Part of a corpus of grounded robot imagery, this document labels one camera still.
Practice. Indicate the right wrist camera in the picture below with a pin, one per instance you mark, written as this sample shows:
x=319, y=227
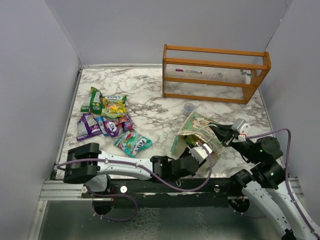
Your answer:
x=241, y=129

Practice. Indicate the printed paper bag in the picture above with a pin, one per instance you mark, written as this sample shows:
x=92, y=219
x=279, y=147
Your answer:
x=196, y=124

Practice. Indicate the blue snack packet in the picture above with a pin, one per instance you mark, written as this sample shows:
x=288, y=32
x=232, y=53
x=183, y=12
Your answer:
x=101, y=122

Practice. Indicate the orange wooden shelf rack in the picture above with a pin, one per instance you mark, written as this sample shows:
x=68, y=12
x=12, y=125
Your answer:
x=211, y=67

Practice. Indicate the red snack packet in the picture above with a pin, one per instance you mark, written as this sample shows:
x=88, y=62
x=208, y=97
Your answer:
x=126, y=122

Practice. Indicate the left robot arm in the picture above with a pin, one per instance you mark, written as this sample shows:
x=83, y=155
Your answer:
x=89, y=165

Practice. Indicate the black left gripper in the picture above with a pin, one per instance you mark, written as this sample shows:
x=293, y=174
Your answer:
x=187, y=153

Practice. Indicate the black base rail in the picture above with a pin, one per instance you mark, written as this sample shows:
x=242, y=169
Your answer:
x=218, y=193

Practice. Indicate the clear plastic cup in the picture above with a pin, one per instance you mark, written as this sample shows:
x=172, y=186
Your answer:
x=188, y=108

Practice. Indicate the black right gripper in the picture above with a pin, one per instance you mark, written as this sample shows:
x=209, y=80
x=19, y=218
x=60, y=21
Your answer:
x=224, y=132

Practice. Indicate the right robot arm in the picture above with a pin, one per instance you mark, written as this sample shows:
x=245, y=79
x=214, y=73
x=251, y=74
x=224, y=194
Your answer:
x=267, y=184

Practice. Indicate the teal Fox's candy bag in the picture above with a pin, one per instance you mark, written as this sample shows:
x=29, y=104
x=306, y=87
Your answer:
x=132, y=142

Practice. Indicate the small green snack packet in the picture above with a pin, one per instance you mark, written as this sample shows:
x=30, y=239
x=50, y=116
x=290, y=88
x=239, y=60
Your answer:
x=93, y=102

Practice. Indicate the purple Fox's candy bag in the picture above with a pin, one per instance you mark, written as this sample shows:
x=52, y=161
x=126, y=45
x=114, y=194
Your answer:
x=112, y=128

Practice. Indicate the yellow green Fox's candy bag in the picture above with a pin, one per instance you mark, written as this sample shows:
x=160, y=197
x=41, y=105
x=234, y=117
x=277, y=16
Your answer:
x=113, y=106

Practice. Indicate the purple snack packet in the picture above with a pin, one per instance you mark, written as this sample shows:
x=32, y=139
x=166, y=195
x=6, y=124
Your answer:
x=87, y=127

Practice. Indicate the purple marker pen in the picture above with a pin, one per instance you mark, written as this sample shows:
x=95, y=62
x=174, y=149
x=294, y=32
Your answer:
x=188, y=71

